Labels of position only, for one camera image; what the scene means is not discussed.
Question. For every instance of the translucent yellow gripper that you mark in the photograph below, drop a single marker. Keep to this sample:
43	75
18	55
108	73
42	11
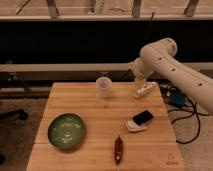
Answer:
139	85

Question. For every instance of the white ceramic cup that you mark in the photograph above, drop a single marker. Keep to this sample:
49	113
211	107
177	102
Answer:
104	85

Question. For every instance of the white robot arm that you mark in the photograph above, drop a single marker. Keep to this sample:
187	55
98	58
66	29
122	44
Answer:
159	57

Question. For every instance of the green ceramic bowl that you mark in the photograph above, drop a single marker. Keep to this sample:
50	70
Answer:
66	131

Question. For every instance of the black smartphone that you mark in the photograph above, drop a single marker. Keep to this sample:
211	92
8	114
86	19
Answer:
142	117

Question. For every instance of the blue box on floor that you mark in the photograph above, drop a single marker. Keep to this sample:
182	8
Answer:
177	98

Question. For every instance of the small white dish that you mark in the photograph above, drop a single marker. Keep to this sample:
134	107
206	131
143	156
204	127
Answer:
133	127

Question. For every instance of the black chair base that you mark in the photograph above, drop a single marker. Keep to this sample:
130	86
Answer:
21	114

